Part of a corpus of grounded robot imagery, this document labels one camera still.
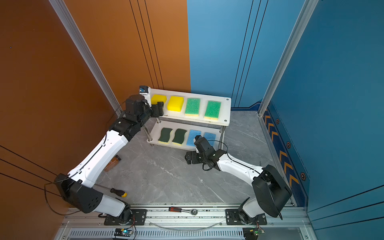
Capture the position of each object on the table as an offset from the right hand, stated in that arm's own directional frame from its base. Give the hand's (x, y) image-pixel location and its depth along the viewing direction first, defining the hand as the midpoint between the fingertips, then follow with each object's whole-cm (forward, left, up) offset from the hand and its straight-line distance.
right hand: (190, 157), depth 85 cm
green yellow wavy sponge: (+16, +8, -2) cm, 18 cm away
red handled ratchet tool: (-26, -2, -7) cm, 27 cm away
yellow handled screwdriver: (-18, +38, -6) cm, 42 cm away
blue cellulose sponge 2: (+16, 0, -1) cm, 16 cm away
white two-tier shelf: (+7, +7, +24) cm, 26 cm away
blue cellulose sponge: (+15, -12, -2) cm, 20 cm away
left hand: (+16, +16, +28) cm, 36 cm away
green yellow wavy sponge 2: (+15, +18, -1) cm, 23 cm away
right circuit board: (-35, -29, -10) cm, 46 cm away
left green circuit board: (-35, +32, -10) cm, 48 cm away
